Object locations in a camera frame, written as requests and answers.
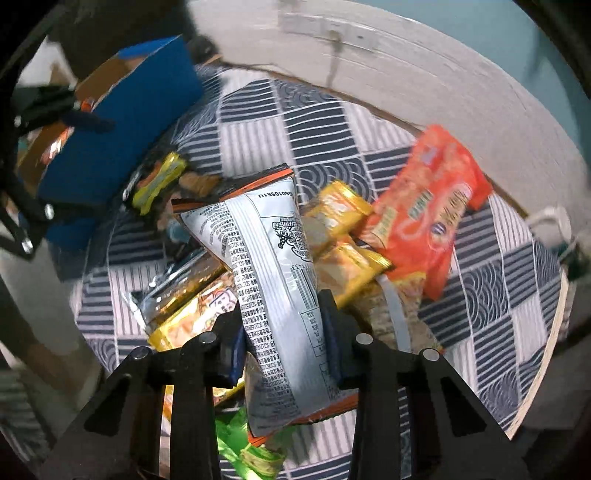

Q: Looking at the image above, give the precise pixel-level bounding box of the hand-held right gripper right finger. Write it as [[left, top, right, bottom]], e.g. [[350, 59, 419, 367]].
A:
[[316, 288, 532, 480]]

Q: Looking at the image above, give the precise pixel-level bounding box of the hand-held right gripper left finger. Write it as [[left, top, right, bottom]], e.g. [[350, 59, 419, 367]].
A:
[[53, 305, 245, 480]]

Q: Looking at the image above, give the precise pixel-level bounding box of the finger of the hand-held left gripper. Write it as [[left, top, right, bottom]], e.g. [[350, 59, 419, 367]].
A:
[[14, 83, 116, 134], [0, 171, 54, 259]]

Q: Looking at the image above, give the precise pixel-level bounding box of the blue cardboard box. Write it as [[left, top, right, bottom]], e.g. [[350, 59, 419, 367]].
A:
[[16, 34, 206, 252]]

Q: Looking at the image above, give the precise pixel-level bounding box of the silver snack packet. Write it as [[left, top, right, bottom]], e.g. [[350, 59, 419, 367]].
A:
[[172, 164, 361, 446]]

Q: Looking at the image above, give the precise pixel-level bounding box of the orange-red snack bag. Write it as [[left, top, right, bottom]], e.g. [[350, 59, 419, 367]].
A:
[[358, 124, 494, 302]]

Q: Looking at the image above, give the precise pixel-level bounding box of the clear packet of brown snack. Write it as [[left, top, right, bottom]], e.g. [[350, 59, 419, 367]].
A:
[[351, 272, 446, 358]]

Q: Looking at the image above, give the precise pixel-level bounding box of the yellow-orange snack packet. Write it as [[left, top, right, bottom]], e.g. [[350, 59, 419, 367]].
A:
[[148, 277, 241, 352]]

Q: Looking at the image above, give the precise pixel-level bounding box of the long yellow snack packet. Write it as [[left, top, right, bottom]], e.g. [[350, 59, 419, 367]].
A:
[[318, 242, 393, 308]]

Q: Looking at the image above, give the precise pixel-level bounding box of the green snack packet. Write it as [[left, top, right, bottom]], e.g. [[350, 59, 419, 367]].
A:
[[215, 406, 296, 480]]

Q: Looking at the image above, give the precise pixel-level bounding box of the dark shiny snack packet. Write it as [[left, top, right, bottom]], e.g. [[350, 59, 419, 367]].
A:
[[131, 249, 227, 324]]

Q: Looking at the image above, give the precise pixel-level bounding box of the dark bulky object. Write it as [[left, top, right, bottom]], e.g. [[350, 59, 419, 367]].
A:
[[48, 0, 222, 79]]

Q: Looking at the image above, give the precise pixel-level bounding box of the yellow and black snack packet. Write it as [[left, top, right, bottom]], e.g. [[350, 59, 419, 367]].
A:
[[122, 152, 188, 217]]

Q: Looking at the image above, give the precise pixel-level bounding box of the short yellow snack packet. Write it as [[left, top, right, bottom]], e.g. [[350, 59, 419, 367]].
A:
[[300, 180, 374, 250]]

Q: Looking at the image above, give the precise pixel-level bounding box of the brown snack piece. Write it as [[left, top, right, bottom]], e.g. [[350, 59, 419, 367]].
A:
[[178, 171, 218, 197]]

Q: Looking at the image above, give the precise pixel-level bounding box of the navy patterned tablecloth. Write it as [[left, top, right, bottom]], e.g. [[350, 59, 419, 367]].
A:
[[76, 65, 571, 480]]

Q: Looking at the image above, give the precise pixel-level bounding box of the white electric kettle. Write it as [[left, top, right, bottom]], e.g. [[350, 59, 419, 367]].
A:
[[529, 207, 573, 245]]

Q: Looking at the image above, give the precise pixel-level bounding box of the grey power cable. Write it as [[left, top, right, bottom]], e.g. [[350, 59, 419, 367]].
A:
[[325, 32, 346, 89]]

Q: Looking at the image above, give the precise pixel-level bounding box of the white wall socket with plug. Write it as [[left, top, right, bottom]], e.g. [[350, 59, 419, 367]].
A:
[[323, 21, 355, 46]]

